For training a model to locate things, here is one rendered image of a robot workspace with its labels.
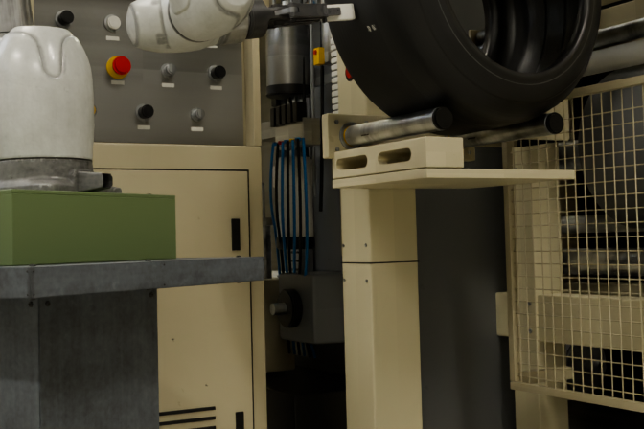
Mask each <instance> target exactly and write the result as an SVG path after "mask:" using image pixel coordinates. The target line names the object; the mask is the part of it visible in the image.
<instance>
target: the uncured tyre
mask: <svg viewBox="0 0 644 429"><path fill-rule="evenodd" d="M482 2H483V8H484V15H485V35H484V43H483V48H482V51H481V50H480V49H479V48H478V47H477V46H476V45H475V44H474V43H473V42H472V40H471V39H470V38H469V36H468V35H467V34H466V32H465V31H464V29H463V28H462V26H461V24H460V23H459V21H458V19H457V17H456V15H455V13H454V11H453V9H452V6H451V4H450V1H449V0H324V3H325V4H327V5H336V4H354V10H355V17H356V18H355V19H353V20H346V21H332V22H328V23H329V27H330V31H331V34H332V37H333V42H334V44H335V47H336V49H337V51H338V53H339V55H340V57H341V59H342V61H343V63H344V65H345V67H346V68H347V70H348V72H349V73H350V75H351V77H352V78H353V80H354V81H355V82H356V84H357V86H358V87H359V88H360V89H361V91H362V92H363V93H364V94H365V95H366V96H367V97H368V98H369V100H370V101H371V102H372V103H374V104H375V105H376V106H377V107H378V108H379V109H380V110H382V111H383V112H384V113H385V114H387V115H388V116H390V117H396V116H400V115H403V114H408V113H413V112H418V111H423V110H427V109H431V108H436V107H442V106H444V107H446V108H447V109H449V111H450V112H451V114H452V124H451V126H450V128H448V129H445V130H441V131H435V132H430V133H433V134H438V135H448V136H455V135H464V134H469V133H474V132H478V131H483V130H488V129H493V128H498V127H503V126H506V125H511V124H520V123H524V122H528V121H531V120H533V119H536V118H537V117H539V116H541V115H542V114H544V113H545V112H547V111H549V110H550V109H552V108H553V107H555V106H556V105H558V104H559V103H560V102H562V101H563V100H564V99H565V98H566V97H567V96H568V95H569V94H570V93H571V92H572V91H573V89H574V88H575V87H576V85H577V84H578V82H579V81H580V79H581V78H582V76H583V74H584V72H585V70H586V68H587V66H588V63H589V60H590V58H591V55H592V51H593V48H594V44H595V41H596V37H597V34H598V30H599V25H600V17H601V3H602V0H482ZM372 20H374V21H375V23H376V26H377V29H378V33H376V34H372V35H369V34H368V32H367V30H366V27H365V24H364V23H367V22H370V21H372Z"/></svg>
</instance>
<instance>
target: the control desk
mask: <svg viewBox="0 0 644 429"><path fill-rule="evenodd" d="M134 1H136V0H31V5H32V13H33V21H34V26H48V27H57V28H62V29H66V30H68V31H69V32H70V33H71V34H72V35H73V36H74V37H76V38H77V39H78V40H79V42H80V44H81V46H82V48H83V49H84V51H85V53H86V55H87V58H88V61H89V64H90V67H91V72H92V80H93V91H94V144H93V170H94V172H100V173H110V174H111V175H112V177H113V185H112V186H113V187H118V188H121V189H122V193H140V194H148V193H151V194H164V195H175V229H176V257H177V258H220V257H235V256H242V257H263V256H264V240H263V198H262V155H261V148H260V146H261V145H262V136H261V94H260V52H259V38H252V39H245V40H244V42H242V43H240V44H227V45H220V46H209V47H206V48H204V49H201V50H198V51H192V52H184V53H155V52H149V51H145V50H141V49H138V48H136V47H135V46H134V45H133V44H132V42H131V40H130V38H129V36H128V34H127V25H126V21H127V10H128V6H129V5H130V3H132V2H134ZM157 327H158V382H159V429H267V409H266V366H265V283H264V281H254V282H241V283H237V282H230V283H219V284H206V285H195V286H182V287H171V288H159V289H157Z"/></svg>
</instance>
